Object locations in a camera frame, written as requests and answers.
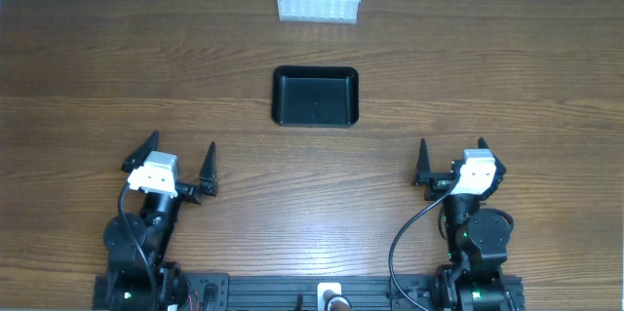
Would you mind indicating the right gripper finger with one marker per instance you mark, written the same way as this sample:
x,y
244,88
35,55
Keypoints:
x,y
422,165
500,169

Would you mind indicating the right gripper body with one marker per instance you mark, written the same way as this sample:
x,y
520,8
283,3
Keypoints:
x,y
441,185

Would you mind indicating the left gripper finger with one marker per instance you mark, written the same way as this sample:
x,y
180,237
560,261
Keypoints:
x,y
209,174
144,147

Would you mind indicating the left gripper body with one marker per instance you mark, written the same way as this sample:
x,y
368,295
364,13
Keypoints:
x,y
190,193

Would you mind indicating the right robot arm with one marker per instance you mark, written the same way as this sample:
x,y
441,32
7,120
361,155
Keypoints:
x,y
480,238

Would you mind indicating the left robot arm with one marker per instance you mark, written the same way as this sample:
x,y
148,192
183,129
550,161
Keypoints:
x,y
141,238

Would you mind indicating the black tray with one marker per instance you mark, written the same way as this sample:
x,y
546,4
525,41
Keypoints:
x,y
314,101

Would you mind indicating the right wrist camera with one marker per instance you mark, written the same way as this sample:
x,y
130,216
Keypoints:
x,y
475,172

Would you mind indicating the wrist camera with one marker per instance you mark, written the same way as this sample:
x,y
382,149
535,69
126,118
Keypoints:
x,y
475,172
155,174

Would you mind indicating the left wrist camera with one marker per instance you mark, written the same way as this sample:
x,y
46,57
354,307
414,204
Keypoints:
x,y
155,174

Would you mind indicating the mounting rail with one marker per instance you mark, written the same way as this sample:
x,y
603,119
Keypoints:
x,y
273,292

